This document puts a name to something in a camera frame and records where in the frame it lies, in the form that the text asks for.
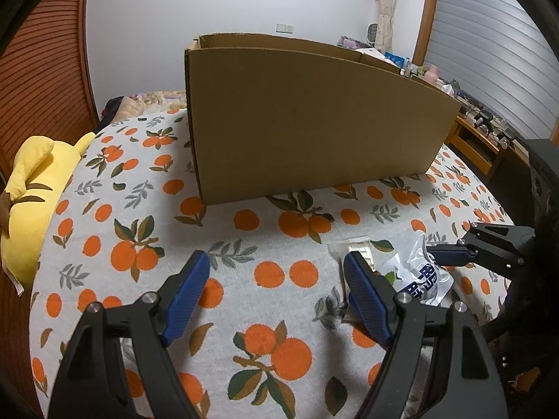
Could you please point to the grey window blind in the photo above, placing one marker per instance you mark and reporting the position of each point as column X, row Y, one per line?
column 489, row 43

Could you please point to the purple cloth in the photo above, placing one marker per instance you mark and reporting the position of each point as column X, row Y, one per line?
column 353, row 43

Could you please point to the yellow plush toy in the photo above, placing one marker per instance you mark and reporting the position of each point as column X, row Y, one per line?
column 39, row 174

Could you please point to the orange print blanket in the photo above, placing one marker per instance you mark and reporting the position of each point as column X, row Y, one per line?
column 262, row 235

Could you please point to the dark red cloth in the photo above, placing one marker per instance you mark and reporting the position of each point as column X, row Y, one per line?
column 111, row 107

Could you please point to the clear plastic snack packet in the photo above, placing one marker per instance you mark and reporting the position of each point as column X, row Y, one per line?
column 360, row 246

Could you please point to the blue boxes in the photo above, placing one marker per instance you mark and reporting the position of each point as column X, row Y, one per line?
column 396, row 59

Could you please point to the brown cardboard scrap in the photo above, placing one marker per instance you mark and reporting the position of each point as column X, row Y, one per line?
column 524, row 379

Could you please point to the beige curtain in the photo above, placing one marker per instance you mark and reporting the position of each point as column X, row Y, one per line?
column 388, row 8

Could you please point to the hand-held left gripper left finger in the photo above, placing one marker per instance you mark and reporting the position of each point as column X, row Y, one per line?
column 187, row 297

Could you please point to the wooden cabinet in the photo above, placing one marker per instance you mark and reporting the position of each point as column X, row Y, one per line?
column 476, row 148

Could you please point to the wooden louvered wardrobe door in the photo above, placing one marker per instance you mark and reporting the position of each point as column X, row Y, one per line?
column 48, row 74

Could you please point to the wooden window frame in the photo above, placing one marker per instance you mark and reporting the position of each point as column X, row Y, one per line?
column 426, row 13

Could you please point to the small desk fan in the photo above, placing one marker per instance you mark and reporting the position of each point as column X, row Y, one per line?
column 371, row 34

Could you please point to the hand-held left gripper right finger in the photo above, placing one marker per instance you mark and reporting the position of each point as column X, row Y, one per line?
column 367, row 301

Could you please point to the brown cardboard box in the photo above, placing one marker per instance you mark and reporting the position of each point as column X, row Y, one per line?
column 305, row 126

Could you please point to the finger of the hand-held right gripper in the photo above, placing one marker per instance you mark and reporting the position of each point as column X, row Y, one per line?
column 493, row 233
column 498, row 262

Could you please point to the pink bottle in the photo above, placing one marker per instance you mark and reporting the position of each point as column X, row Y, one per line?
column 431, row 74

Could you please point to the floral bed sheet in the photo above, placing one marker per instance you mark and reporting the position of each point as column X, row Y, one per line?
column 148, row 100

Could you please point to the white packet with blue lettering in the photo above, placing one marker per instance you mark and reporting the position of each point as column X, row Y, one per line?
column 419, row 275

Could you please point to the white wall socket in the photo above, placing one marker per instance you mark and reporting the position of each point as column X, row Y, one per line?
column 284, row 28

